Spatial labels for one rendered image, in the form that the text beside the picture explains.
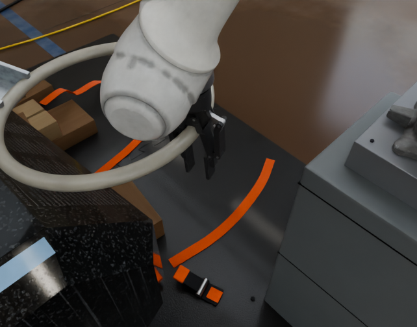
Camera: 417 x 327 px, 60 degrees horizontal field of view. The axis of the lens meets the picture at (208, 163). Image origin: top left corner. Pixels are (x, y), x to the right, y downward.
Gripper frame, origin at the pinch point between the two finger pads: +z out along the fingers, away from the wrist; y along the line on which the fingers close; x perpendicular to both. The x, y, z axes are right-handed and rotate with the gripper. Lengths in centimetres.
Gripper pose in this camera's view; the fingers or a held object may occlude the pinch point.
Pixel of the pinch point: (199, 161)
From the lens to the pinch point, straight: 78.8
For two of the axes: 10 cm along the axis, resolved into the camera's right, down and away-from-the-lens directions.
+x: -4.5, 6.8, -5.7
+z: 0.7, 6.7, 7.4
